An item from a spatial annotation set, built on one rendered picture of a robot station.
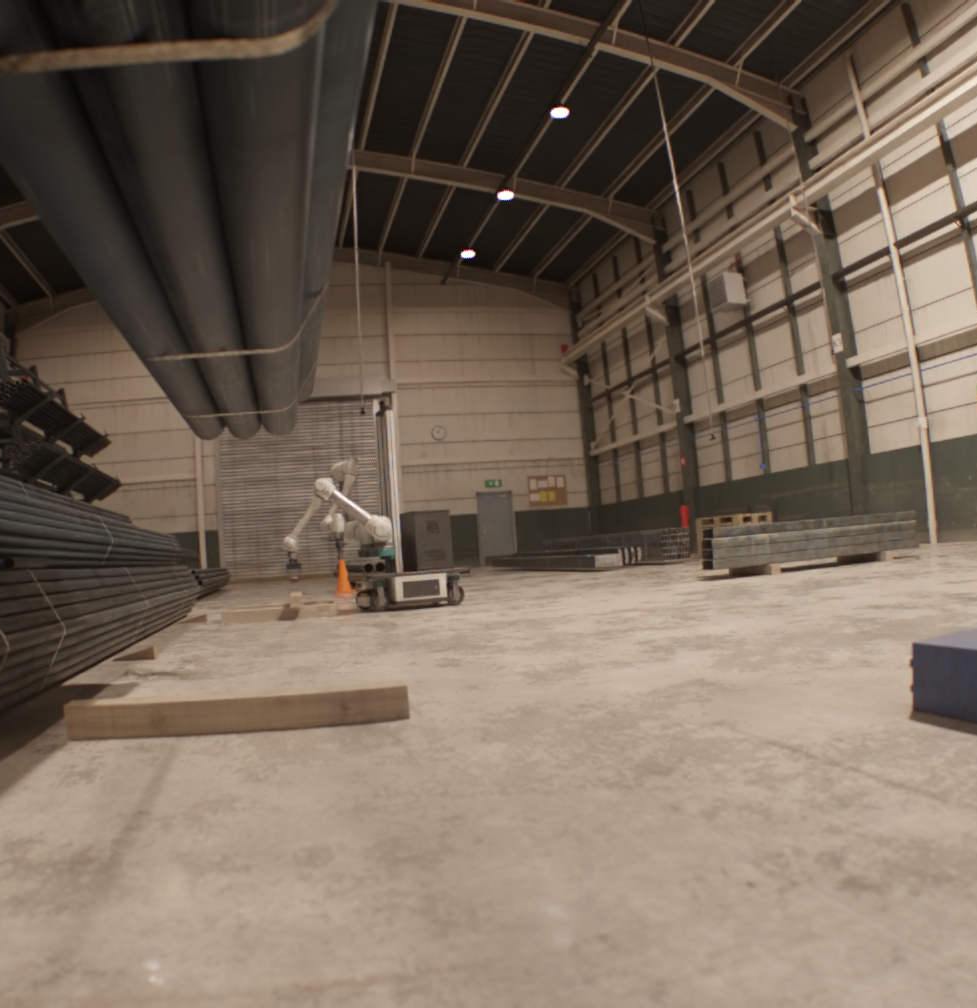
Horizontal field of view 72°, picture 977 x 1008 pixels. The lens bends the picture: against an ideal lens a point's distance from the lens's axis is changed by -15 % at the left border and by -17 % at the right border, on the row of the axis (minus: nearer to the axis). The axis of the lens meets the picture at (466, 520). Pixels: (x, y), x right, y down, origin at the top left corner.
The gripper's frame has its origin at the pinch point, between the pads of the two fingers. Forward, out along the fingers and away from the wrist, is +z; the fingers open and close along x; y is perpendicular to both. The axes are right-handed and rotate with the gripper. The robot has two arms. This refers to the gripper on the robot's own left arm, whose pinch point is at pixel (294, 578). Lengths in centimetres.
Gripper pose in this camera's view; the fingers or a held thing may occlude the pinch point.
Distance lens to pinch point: 680.7
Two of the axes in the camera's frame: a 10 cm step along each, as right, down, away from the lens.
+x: 9.7, -0.6, 2.2
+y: 2.1, -0.5, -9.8
